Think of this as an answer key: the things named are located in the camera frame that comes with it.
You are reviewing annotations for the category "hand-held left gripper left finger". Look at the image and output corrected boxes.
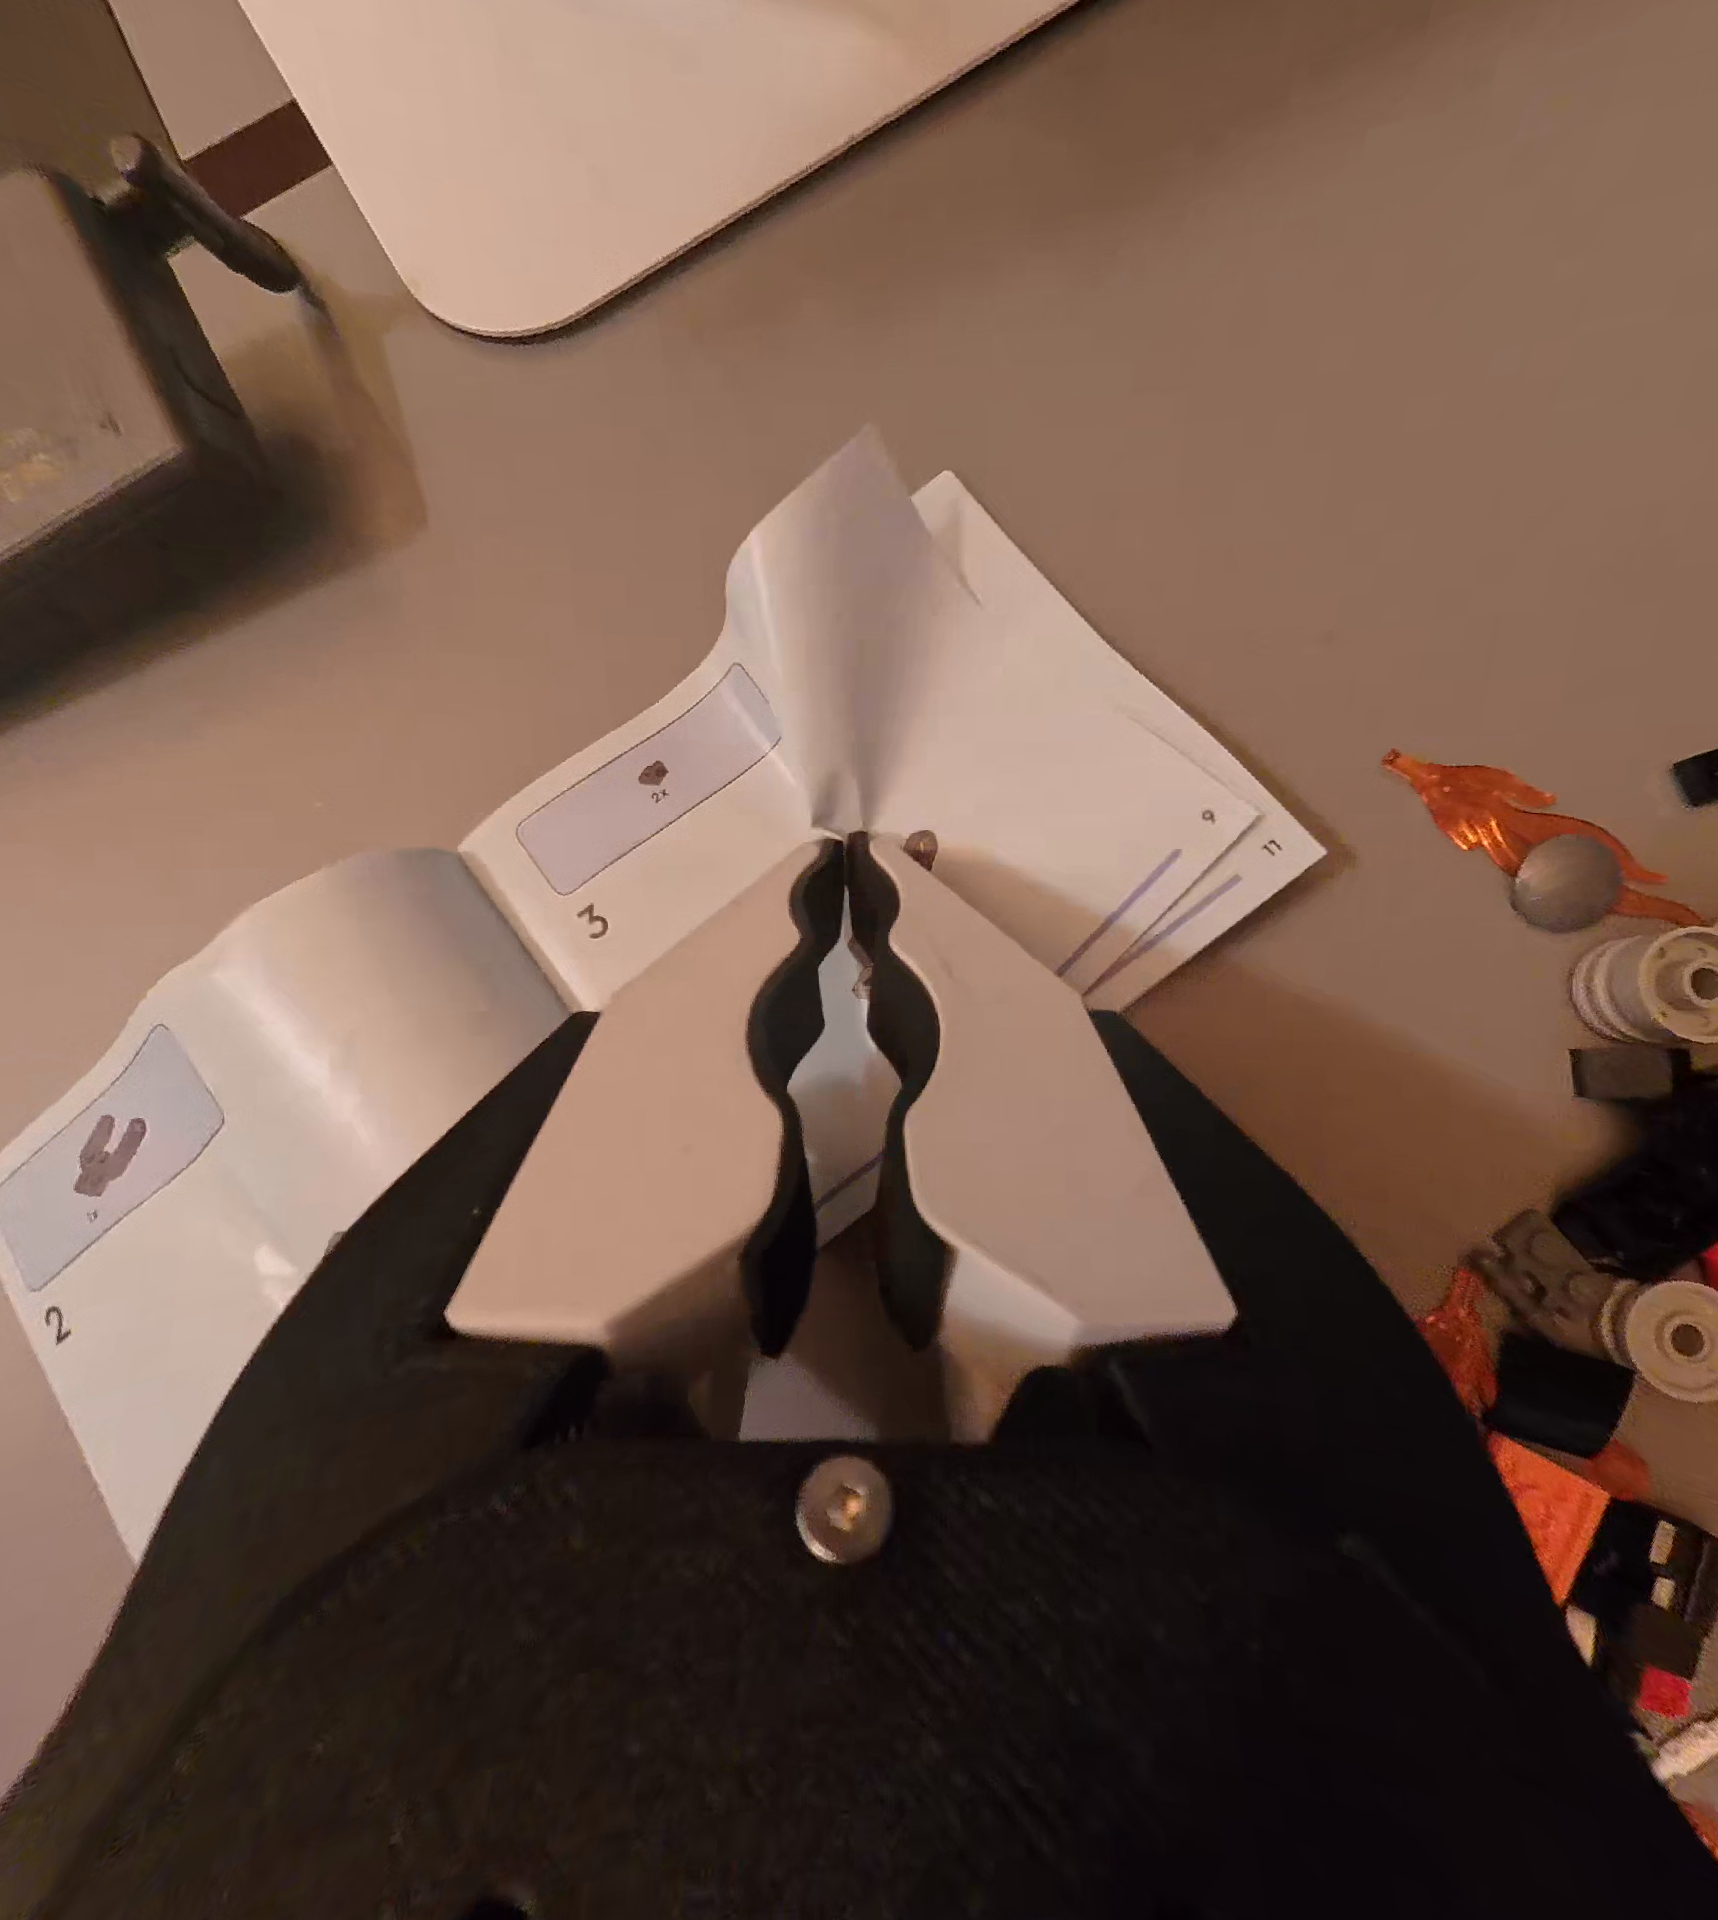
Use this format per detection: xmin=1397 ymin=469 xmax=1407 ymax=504
xmin=444 ymin=839 xmax=849 ymax=1408

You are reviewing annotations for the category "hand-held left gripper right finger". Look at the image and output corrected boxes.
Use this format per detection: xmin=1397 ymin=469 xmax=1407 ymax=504
xmin=848 ymin=834 xmax=1239 ymax=1441

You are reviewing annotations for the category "instruction booklet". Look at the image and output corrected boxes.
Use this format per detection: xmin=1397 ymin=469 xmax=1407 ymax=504
xmin=0 ymin=424 xmax=1330 ymax=1563

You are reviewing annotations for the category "transparent orange lego flame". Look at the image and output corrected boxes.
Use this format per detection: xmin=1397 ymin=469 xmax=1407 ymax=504
xmin=1380 ymin=745 xmax=1704 ymax=929

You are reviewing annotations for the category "grey lego dome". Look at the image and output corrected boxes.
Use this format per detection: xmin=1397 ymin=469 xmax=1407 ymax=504
xmin=1512 ymin=830 xmax=1622 ymax=933

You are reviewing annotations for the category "pile of mixed lego pieces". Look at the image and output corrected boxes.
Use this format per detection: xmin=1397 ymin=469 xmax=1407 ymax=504
xmin=1414 ymin=910 xmax=1718 ymax=1881

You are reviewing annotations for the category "light grey lego wheel hub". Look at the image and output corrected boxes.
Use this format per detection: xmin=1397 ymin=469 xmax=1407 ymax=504
xmin=1569 ymin=925 xmax=1718 ymax=1046

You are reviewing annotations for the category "white laptop stand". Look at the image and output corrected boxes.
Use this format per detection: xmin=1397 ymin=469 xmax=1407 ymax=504
xmin=233 ymin=0 xmax=1102 ymax=340

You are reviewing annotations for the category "black cable plug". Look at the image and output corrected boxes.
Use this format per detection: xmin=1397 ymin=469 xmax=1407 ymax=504
xmin=106 ymin=135 xmax=303 ymax=300

